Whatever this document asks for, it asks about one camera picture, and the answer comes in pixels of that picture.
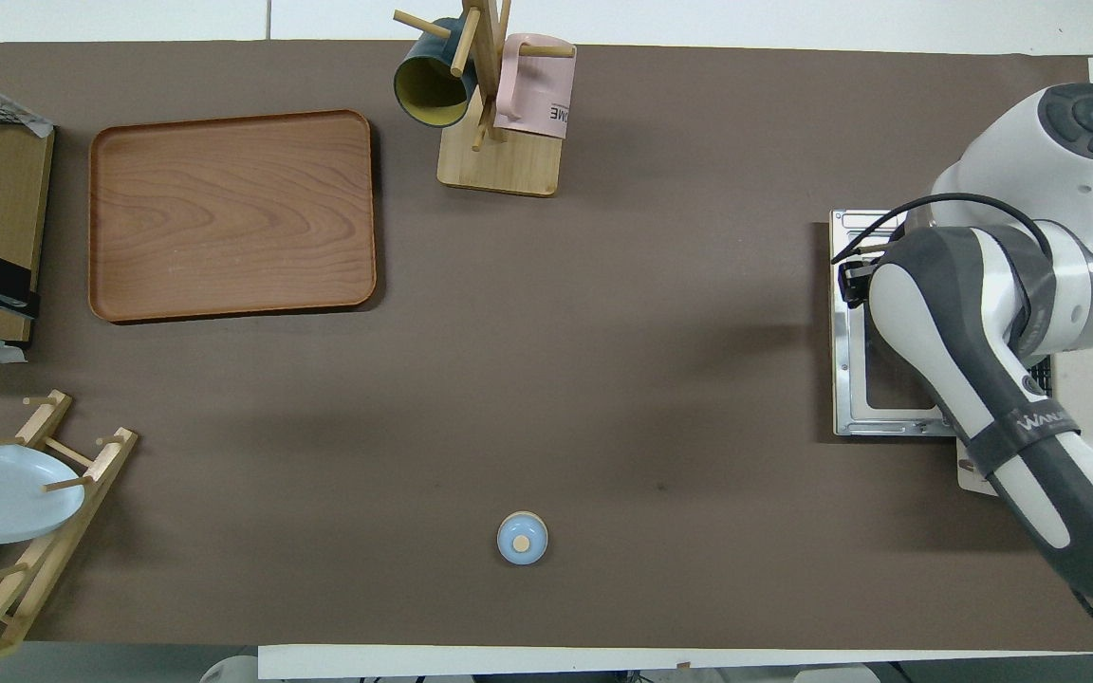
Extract wooden plate rack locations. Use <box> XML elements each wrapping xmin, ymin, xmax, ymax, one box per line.
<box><xmin>0</xmin><ymin>388</ymin><xmax>140</xmax><ymax>678</ymax></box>

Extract brown table mat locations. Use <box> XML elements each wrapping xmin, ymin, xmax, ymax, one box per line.
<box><xmin>0</xmin><ymin>40</ymin><xmax>1093</xmax><ymax>657</ymax></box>

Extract brown wooden tray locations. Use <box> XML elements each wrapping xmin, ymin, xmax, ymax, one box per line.
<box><xmin>87</xmin><ymin>108</ymin><xmax>380</xmax><ymax>326</ymax></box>

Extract pink mug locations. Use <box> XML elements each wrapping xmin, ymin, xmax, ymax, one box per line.
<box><xmin>491</xmin><ymin>32</ymin><xmax>579</xmax><ymax>141</ymax></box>

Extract wooden mug tree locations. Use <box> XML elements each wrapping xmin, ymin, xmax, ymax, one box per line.
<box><xmin>392</xmin><ymin>0</ymin><xmax>577</xmax><ymax>199</ymax></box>

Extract dark blue mug yellow inside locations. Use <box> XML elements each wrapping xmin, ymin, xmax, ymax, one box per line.
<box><xmin>392</xmin><ymin>16</ymin><xmax>480</xmax><ymax>130</ymax></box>

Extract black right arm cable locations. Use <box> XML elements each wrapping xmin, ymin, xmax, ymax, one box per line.
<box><xmin>830</xmin><ymin>192</ymin><xmax>1054</xmax><ymax>268</ymax></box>

